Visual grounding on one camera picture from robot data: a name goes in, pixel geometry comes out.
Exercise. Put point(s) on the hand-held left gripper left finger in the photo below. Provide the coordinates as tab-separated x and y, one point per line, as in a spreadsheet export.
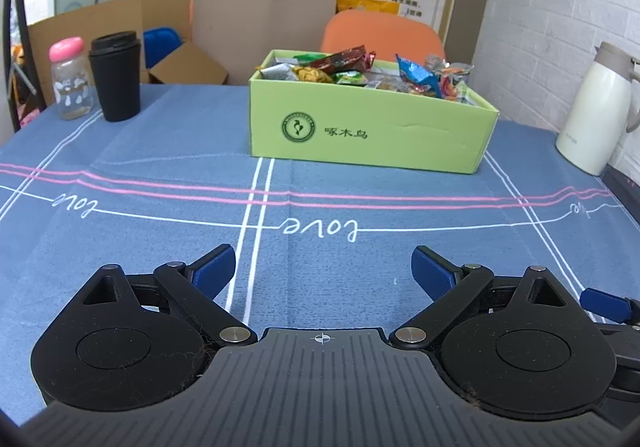
212	269

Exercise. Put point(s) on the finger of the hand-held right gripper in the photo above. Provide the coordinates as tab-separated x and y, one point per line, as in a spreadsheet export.
605	304

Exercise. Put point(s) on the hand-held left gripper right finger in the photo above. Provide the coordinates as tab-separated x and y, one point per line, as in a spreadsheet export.
435	272

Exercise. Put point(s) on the light green cardboard box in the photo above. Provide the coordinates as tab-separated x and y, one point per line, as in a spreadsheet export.
375	132

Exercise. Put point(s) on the silver snack packet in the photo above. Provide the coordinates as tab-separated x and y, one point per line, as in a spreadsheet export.
452	79

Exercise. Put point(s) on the blue snack packet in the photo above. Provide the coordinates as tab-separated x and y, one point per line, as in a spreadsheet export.
417	77

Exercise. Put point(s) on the green white snack packet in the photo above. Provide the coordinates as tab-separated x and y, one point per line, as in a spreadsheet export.
350	77

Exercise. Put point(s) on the clear yellow crisps packet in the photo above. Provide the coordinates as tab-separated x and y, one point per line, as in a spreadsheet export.
312	74

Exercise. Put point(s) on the red chip packet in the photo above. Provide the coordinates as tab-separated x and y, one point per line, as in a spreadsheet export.
345	59

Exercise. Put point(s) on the blue printed tablecloth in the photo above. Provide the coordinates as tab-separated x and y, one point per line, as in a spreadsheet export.
150	152

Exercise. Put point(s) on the white thermos jug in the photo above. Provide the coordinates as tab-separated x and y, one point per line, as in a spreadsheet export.
595	117

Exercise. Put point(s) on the black tumbler cup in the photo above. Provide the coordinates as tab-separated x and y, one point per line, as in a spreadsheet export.
116	77

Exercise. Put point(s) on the blue plastic object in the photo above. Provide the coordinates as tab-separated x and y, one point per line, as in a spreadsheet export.
162	44

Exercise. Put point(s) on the clear bottle with pink lid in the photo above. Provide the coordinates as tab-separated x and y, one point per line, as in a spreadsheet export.
72	82

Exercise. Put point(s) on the orange chair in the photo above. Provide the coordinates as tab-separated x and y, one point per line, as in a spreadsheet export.
380	32

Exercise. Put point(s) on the open brown cardboard box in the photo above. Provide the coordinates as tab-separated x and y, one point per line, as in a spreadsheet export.
125	12

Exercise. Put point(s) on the black metal stand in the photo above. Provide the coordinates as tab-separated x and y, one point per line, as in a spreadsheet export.
7	42

